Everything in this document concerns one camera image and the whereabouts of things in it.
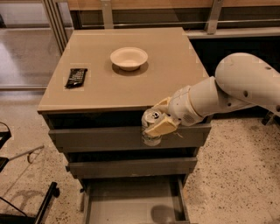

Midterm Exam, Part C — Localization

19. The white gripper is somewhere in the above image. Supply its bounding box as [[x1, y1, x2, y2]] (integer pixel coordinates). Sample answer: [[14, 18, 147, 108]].
[[143, 86, 204, 137]]

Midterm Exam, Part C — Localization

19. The white paper bowl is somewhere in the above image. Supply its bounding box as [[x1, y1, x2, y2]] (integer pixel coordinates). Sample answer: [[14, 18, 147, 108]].
[[110, 47, 148, 71]]

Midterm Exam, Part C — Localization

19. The grey drawer cabinet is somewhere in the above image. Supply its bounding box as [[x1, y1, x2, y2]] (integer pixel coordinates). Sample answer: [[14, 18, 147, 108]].
[[37, 27, 224, 224]]

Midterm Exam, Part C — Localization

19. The black chair part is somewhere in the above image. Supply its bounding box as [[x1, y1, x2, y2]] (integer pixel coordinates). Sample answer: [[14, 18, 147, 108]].
[[0, 122, 12, 173]]

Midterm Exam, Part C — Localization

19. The small grey floor bracket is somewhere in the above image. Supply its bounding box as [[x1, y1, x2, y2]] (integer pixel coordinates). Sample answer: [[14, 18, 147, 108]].
[[262, 111, 276, 125]]

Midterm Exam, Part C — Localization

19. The bottom grey drawer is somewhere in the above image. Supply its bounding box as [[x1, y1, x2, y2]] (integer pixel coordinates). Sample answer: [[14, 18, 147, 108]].
[[82, 176, 191, 224]]

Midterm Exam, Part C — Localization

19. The grey drawer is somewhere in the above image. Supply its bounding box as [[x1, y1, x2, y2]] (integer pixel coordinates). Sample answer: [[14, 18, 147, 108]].
[[82, 176, 191, 224], [66, 157, 197, 179], [49, 123, 211, 153]]

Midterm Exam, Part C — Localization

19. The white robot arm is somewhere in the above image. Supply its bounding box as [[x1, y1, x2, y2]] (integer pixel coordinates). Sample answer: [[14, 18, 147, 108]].
[[142, 52, 280, 137]]

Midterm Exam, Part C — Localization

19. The metal railing frame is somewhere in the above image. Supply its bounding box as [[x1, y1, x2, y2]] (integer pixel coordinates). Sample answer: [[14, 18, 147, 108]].
[[39, 0, 280, 51]]

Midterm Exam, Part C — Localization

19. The black snack packet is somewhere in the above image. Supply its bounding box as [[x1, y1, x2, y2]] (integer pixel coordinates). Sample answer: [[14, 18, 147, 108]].
[[65, 68, 88, 88]]

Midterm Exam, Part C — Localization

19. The silver green soda can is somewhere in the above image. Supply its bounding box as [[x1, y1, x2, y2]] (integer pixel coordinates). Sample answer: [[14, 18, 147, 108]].
[[141, 108, 162, 146]]

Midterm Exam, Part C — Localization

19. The top grey drawer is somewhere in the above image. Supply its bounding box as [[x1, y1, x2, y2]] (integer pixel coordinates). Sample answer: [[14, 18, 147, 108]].
[[49, 123, 211, 153]]

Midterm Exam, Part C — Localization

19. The middle grey drawer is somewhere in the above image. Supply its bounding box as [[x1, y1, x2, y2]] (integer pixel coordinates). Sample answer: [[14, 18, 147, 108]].
[[66, 157, 197, 179]]

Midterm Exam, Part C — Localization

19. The black chair base leg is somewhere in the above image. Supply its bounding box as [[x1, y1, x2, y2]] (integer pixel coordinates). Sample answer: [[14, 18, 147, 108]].
[[0, 182, 60, 224]]

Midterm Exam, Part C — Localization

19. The metal rod on floor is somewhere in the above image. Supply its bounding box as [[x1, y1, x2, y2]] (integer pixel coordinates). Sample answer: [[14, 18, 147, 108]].
[[9, 144, 45, 162]]

